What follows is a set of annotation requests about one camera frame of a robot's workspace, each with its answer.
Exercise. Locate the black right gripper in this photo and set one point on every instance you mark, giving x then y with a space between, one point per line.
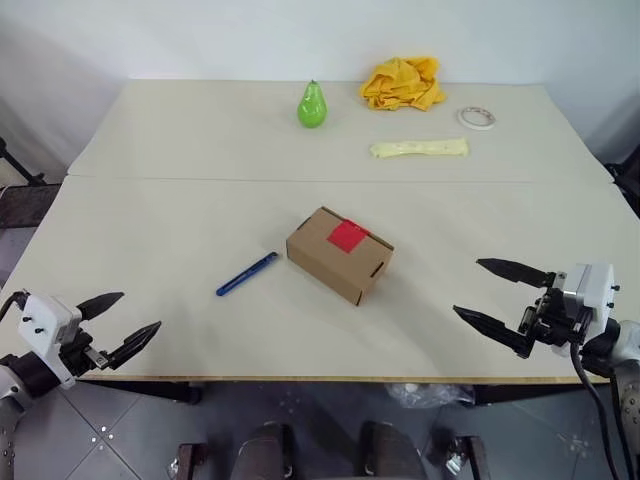
550 320

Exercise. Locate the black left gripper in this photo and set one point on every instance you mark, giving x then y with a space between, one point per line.
80 352

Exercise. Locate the blue pen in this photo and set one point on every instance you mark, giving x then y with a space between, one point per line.
245 275

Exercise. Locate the brown cardboard box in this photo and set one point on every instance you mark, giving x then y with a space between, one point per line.
330 265

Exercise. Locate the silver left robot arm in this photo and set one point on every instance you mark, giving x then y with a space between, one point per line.
7 440

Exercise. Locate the clear plastic bag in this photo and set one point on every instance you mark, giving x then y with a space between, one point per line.
430 394

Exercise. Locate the black metal stand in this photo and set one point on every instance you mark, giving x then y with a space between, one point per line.
25 200

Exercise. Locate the dark brown foot block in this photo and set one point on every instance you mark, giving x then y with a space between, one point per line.
192 462

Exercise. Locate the red tape strip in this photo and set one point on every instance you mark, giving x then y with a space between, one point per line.
347 236

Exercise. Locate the pale yellow rubber strip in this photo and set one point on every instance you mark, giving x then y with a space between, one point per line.
420 148

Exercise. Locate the white tape roll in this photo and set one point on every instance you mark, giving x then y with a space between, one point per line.
464 120

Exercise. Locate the dark rounded shape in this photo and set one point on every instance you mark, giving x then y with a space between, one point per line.
390 455
262 455

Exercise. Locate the crumpled yellow cloth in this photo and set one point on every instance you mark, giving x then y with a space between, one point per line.
400 85

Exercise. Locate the green pear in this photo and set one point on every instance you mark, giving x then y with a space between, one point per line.
312 110

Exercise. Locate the black table frame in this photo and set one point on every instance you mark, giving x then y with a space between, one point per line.
150 390

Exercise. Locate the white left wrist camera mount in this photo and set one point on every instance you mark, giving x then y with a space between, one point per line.
42 320

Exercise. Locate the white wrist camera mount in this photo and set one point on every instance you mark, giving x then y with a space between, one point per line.
595 287
42 320

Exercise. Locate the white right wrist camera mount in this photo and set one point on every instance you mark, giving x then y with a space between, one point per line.
595 287

